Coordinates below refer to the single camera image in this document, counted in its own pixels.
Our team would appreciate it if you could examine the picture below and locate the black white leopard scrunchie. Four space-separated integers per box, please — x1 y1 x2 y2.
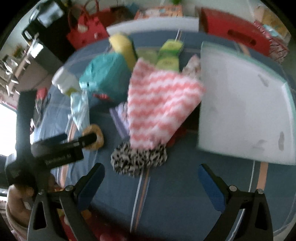
110 141 168 177

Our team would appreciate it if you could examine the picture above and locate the pink white chevron cloth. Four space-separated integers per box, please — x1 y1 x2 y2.
127 58 205 150

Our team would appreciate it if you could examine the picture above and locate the yellow green sponge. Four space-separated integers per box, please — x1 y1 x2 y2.
108 33 138 71

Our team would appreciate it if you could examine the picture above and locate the person's left hand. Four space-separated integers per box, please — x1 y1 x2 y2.
6 184 34 227

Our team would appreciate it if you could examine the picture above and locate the cartoon printed pouch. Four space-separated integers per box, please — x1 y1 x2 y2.
109 102 130 139

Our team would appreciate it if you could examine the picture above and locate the blue plaid bedsheet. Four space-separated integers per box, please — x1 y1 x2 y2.
35 31 295 240

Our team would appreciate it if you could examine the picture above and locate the white tray with green rim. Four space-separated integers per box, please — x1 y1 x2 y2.
197 42 295 165

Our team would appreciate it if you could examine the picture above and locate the light green cloth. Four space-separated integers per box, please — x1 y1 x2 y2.
136 49 158 65

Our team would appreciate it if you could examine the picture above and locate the green tissue pack near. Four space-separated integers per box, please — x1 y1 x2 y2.
156 56 180 72

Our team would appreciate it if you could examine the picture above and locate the green tissue pack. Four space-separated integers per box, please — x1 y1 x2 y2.
156 56 180 72
159 39 184 57

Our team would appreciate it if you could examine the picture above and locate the red tote bag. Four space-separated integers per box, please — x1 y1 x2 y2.
66 2 112 50

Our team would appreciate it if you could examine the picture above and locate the black monitor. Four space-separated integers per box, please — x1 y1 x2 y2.
22 1 69 43

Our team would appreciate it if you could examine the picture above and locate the green tissue pack far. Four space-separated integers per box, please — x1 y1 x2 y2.
159 39 184 57

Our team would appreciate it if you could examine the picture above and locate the orange illustrated box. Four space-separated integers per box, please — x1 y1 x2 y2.
134 4 183 20

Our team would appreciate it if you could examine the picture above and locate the white foam board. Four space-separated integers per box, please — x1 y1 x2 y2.
106 16 200 36

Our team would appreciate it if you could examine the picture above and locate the red white patterned basket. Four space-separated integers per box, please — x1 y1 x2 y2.
253 21 289 64

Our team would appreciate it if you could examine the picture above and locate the red cardboard box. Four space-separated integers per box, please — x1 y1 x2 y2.
201 8 270 56

